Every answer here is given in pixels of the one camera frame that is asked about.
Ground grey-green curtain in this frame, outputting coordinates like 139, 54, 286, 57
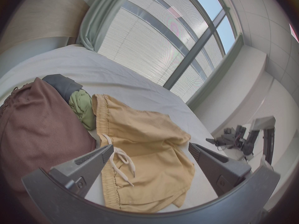
186, 34, 244, 112
76, 0, 133, 53

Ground window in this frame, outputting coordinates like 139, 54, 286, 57
95, 0, 242, 103

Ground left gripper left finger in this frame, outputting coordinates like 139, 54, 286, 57
49, 144, 114, 198

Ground bed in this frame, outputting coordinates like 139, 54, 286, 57
0, 0, 218, 213

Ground tan shorts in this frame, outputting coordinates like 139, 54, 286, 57
92, 94, 195, 213

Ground ceiling light panel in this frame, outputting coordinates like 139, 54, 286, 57
289, 23, 299, 42

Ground brown shorts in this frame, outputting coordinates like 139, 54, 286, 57
0, 77, 97, 191

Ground green garment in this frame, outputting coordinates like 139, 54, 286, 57
68, 90, 96, 131

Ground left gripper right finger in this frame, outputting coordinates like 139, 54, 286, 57
188, 142, 252, 198

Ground black garment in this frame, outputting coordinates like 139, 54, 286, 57
42, 74, 83, 100

